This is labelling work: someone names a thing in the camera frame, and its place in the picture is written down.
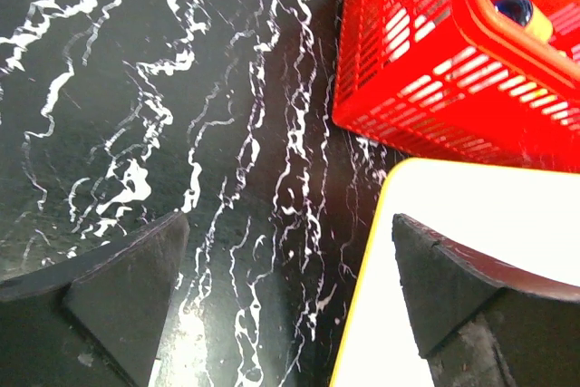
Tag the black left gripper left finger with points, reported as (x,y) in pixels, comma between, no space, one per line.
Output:
(95,319)

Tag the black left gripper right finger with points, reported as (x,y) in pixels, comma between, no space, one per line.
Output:
(478,321)

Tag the yellow framed whiteboard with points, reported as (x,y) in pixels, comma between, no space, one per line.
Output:
(523,217)

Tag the red plastic basket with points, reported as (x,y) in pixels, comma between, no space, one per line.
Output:
(457,80)

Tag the blue capped yellow bottle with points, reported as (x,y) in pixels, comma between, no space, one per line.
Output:
(527,15)

